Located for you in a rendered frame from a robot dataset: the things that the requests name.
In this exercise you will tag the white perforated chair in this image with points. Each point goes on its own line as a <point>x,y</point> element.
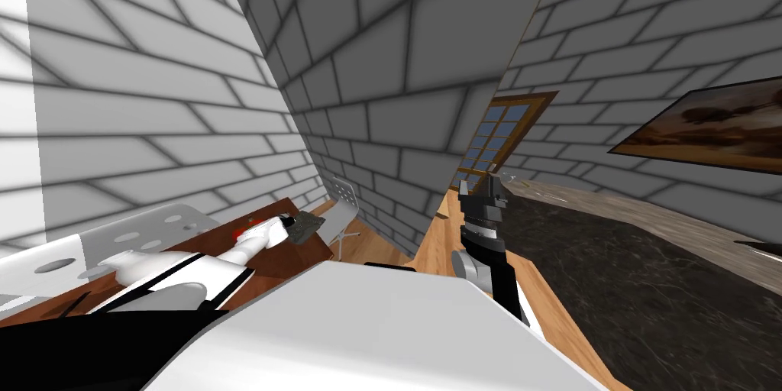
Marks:
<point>149,229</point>
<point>343,211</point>

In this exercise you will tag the small red object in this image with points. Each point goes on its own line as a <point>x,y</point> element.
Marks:
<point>244,232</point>

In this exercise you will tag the dark framed landscape picture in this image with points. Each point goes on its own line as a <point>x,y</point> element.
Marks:
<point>715,128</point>

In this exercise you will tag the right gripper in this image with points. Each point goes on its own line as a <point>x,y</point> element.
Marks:
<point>482,206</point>

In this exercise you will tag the brown framed window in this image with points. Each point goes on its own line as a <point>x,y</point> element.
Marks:
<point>492,134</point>

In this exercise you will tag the brown wooden table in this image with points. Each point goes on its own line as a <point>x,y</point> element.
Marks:
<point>287,259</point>

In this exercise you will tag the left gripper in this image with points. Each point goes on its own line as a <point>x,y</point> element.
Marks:
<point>305,227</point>

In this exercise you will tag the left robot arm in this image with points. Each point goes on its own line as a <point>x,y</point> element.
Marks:
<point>165,278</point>

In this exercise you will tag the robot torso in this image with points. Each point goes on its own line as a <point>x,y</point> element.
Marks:
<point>366,330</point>

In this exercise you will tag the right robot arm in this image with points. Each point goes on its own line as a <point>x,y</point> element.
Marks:
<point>489,256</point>

